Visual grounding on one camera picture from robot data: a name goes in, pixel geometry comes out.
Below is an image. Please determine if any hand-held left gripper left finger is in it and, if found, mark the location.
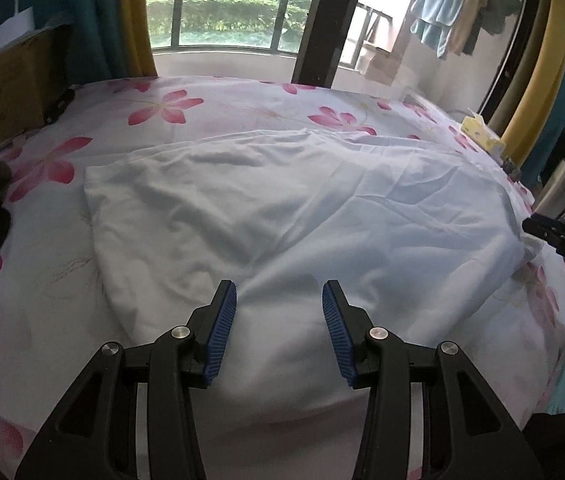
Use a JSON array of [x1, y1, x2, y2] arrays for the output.
[[14, 279, 238, 480]]

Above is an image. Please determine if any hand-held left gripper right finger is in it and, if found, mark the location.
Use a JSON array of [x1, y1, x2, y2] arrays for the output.
[[322, 279, 544, 480]]

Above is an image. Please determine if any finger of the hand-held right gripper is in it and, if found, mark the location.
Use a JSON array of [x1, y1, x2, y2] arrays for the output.
[[521, 214, 565, 262]]

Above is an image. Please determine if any white zip jacket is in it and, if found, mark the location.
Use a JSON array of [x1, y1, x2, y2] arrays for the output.
[[84, 129, 535, 411]]

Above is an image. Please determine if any steel thermos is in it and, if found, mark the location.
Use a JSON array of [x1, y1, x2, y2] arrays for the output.
[[532, 156, 565, 222]]

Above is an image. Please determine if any small dark trinket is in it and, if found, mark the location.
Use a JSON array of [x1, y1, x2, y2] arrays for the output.
[[499, 156, 523, 182]]

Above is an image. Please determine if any teal curtain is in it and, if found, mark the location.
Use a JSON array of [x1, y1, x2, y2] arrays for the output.
[[76, 0, 130, 82], [526, 25, 565, 183]]

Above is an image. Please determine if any yellow tissue pack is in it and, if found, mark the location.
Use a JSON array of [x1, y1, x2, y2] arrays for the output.
[[461, 114, 507, 155]]

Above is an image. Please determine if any floral bed sheet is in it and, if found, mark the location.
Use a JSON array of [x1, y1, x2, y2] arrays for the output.
[[0, 75, 565, 480]]

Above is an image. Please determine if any yellow curtain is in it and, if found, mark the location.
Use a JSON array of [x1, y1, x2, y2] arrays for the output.
[[116, 0, 159, 80], [498, 0, 565, 173]]

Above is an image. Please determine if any hanging dark garment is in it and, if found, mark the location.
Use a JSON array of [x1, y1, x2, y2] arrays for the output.
[[462, 0, 520, 56]]

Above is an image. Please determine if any hanging beige garment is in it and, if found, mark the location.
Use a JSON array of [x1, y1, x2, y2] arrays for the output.
[[447, 0, 492, 57]]

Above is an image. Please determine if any cardboard box on balcony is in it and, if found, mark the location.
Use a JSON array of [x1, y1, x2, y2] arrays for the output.
[[366, 49, 403, 86]]

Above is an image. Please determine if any hanging light blue towel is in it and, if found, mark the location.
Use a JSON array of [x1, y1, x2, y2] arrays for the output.
[[409, 0, 473, 61]]

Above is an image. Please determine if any small black object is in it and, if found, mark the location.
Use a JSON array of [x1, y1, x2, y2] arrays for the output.
[[44, 86, 76, 127]]

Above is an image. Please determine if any balcony railing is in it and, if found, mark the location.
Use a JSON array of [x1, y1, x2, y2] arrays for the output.
[[145, 0, 393, 68]]

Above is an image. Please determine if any brown cardboard box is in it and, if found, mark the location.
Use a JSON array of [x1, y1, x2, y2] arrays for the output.
[[0, 24, 72, 157]]

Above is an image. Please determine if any black window frame pillar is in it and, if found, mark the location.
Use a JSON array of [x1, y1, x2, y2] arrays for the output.
[[289, 0, 370, 88]]

